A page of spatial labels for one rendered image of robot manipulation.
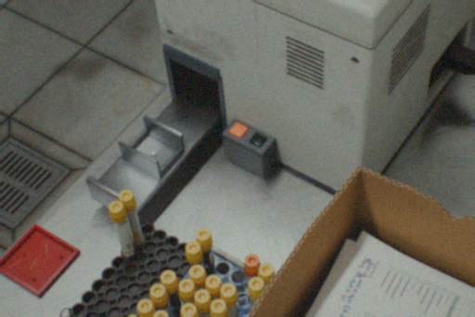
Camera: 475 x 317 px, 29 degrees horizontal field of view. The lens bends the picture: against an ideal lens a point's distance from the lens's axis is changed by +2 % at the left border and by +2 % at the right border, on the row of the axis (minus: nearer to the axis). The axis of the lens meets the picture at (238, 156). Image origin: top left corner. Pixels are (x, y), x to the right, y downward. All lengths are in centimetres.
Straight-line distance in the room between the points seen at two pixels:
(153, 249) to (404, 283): 28
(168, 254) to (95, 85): 146
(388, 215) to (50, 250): 39
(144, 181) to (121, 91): 136
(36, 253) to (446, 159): 49
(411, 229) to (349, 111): 14
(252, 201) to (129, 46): 149
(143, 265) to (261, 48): 27
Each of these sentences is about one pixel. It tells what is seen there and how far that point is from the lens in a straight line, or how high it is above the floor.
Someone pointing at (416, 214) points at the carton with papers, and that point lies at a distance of 92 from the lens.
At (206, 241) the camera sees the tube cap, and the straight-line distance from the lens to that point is 91.
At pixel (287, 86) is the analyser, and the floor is 103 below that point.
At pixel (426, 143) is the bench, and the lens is 113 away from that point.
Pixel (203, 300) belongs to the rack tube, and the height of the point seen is 99.
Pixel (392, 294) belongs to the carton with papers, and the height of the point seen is 94.
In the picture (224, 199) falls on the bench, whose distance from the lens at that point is 107.
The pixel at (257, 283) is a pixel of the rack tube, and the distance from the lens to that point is 88.
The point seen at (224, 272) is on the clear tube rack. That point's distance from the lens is 97.
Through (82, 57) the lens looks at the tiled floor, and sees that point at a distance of 251.
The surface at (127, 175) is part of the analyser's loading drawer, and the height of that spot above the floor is 92.
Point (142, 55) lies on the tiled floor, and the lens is 249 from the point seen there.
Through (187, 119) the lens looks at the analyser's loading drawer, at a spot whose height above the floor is 92.
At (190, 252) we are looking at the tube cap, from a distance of 90.
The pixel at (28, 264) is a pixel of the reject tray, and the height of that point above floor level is 88.
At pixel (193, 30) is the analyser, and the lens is 101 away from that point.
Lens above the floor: 175
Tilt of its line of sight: 52 degrees down
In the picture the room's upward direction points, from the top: 6 degrees counter-clockwise
